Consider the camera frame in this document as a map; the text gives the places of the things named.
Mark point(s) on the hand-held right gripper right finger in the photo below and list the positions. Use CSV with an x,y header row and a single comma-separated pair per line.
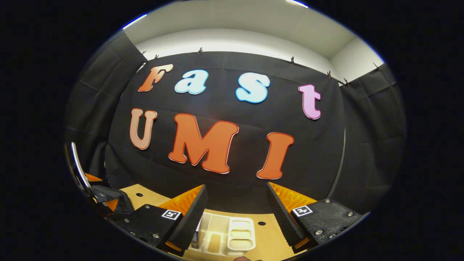
x,y
284,217

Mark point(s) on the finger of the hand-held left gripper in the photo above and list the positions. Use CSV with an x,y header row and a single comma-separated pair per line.
x,y
92,178
108,194

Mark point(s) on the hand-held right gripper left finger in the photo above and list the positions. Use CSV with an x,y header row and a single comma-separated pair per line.
x,y
190,221

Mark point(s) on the white bookshelf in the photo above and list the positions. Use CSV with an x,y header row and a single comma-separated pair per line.
x,y
241,235

